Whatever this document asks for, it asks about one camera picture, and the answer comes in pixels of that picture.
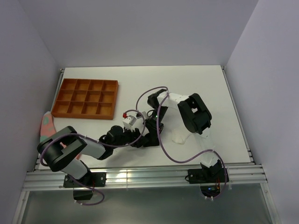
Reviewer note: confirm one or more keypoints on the pink patterned sock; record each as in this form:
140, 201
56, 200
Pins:
47, 126

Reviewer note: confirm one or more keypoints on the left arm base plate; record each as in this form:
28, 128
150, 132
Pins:
94, 179

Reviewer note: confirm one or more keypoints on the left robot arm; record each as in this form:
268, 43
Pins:
59, 152

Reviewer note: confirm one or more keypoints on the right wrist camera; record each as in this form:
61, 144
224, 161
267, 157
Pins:
141, 115

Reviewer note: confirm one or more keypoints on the aluminium rail frame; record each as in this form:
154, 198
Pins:
149, 188

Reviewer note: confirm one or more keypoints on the orange compartment tray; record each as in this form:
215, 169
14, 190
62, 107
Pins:
86, 99

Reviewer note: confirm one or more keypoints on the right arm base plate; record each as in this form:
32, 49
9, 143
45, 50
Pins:
201, 176

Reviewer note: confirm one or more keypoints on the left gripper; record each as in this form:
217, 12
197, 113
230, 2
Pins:
133, 134

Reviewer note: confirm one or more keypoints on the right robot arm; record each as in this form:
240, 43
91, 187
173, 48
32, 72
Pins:
196, 118

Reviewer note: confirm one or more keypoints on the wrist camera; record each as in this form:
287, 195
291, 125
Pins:
129, 121
141, 115

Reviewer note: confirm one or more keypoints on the black cable clamp block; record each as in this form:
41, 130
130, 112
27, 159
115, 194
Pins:
82, 195

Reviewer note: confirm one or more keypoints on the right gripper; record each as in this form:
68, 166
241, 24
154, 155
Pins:
152, 127

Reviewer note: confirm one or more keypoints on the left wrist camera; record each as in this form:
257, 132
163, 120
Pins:
129, 121

